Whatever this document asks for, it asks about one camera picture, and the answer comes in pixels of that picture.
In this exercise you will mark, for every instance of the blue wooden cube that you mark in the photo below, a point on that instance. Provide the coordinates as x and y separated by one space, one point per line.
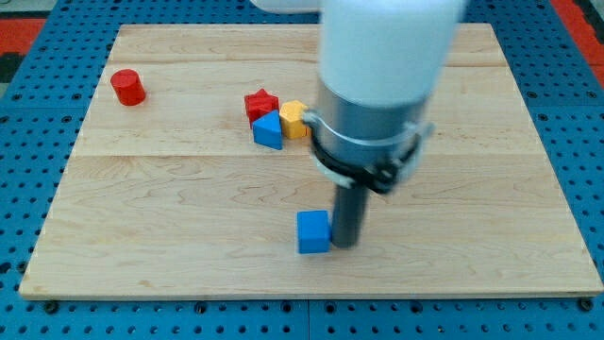
313 232

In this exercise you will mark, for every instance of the yellow wooden hexagon block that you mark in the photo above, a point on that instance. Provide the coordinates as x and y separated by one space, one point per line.
290 116

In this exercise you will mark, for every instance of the blue wooden triangle block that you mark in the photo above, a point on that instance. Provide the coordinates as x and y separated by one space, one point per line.
267 130

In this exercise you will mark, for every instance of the light wooden board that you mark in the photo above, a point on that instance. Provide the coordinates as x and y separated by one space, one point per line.
172 200

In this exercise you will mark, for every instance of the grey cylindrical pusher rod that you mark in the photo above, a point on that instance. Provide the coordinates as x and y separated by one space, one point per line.
348 215

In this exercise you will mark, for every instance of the red wooden cylinder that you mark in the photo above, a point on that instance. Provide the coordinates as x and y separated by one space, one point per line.
128 87

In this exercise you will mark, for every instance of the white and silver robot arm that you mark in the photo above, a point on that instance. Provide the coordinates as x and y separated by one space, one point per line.
378 64

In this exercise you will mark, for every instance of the red wooden star block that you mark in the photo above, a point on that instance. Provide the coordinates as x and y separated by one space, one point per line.
259 104

